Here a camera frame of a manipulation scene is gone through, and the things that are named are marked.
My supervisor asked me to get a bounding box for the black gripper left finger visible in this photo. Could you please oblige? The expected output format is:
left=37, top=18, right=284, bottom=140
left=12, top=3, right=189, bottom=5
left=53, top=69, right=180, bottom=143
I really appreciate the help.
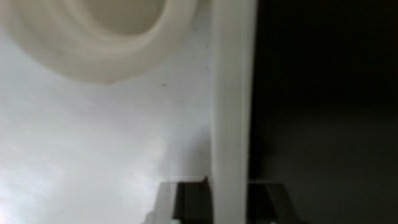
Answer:
left=143, top=178, right=212, bottom=224

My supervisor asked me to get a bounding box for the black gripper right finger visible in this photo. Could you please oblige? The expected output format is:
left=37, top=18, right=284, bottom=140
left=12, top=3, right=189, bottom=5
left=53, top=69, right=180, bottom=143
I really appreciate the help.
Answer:
left=246, top=182, right=305, bottom=224

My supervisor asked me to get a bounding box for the white square tabletop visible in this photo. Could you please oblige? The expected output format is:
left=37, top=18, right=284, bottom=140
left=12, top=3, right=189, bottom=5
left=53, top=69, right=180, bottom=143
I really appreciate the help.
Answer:
left=0, top=0, right=257, bottom=224

